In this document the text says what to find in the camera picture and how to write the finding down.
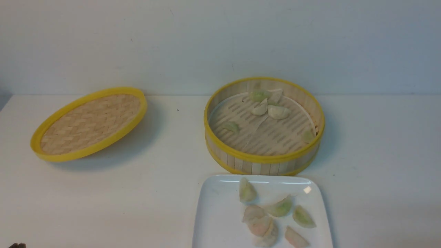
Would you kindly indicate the yellow rimmed woven steamer lid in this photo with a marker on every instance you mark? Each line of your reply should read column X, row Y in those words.
column 89, row 124

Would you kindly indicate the pink dumpling plate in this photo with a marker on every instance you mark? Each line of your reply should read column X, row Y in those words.
column 295, row 239
column 257, row 220

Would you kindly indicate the white dumpling plate bottom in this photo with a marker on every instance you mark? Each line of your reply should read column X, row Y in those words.
column 270, row 237

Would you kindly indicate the white square plate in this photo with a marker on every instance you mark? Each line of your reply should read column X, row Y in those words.
column 218, row 222

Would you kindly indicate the pale green dumpling plate top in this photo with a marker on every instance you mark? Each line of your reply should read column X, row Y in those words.
column 247, row 192

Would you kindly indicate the green dumpling at basket rear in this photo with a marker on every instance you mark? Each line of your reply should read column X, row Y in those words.
column 259, row 95

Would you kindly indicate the yellow rimmed bamboo steamer basket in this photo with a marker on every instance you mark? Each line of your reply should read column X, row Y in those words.
column 263, row 146

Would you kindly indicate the green dumpling plate centre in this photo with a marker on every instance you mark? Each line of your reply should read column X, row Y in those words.
column 281, row 208

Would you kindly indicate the pink dumpling plate bottom right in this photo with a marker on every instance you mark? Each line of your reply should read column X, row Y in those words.
column 295, row 239

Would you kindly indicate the green dumpling plate right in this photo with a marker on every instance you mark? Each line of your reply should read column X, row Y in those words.
column 302, row 217

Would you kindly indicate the white dumpling basket centre left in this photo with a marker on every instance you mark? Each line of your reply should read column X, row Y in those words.
column 261, row 108

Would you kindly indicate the pink dumpling plate centre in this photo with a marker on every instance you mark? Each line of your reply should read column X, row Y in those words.
column 257, row 220

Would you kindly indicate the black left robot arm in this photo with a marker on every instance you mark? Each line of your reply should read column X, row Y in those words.
column 18, row 245

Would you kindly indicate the white dumpling basket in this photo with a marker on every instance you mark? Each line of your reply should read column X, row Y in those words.
column 278, row 112
column 261, row 108

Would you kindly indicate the white dumpling basket centre right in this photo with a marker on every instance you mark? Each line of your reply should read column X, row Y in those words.
column 278, row 112

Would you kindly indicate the white dumpling at basket rear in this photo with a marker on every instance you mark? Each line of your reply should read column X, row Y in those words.
column 275, row 97

